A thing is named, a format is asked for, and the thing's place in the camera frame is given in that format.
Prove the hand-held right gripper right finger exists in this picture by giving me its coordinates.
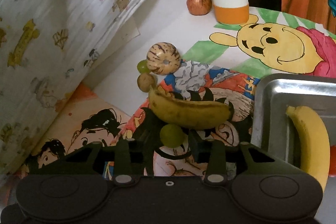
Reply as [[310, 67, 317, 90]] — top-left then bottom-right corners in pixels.
[[189, 132, 277, 184]]

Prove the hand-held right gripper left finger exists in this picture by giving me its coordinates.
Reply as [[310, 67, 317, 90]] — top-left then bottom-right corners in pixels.
[[62, 135, 149, 185]]

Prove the green grape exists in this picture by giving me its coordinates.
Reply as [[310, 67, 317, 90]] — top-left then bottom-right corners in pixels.
[[160, 123, 184, 148], [136, 60, 149, 74]]

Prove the brown spotted banana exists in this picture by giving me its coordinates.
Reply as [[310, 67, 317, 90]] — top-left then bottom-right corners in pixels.
[[148, 85, 235, 130]]

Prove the metal tray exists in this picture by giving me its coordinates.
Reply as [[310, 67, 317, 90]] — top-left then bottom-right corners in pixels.
[[251, 73, 336, 178]]

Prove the bright yellow banana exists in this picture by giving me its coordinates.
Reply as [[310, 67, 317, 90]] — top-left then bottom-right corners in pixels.
[[286, 105, 331, 191]]

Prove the red round fruit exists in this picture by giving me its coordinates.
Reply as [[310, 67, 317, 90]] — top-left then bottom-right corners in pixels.
[[328, 145, 336, 177]]

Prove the comic drawing table cover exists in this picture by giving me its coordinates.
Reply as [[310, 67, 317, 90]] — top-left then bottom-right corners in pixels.
[[5, 61, 263, 198]]

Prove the small brown fruit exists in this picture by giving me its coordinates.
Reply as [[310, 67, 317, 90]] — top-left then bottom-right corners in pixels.
[[137, 73, 156, 92]]

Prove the small striped pepino melon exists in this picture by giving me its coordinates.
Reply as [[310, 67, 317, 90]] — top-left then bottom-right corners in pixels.
[[146, 42, 181, 75]]

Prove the bear painting sheet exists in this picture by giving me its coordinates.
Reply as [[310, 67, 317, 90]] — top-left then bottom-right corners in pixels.
[[181, 7, 336, 83]]

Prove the red apple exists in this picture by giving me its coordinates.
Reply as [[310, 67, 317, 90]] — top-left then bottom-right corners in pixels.
[[186, 0, 213, 15]]

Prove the printed blanket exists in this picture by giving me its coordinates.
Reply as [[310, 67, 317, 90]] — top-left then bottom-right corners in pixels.
[[0, 0, 156, 182]]

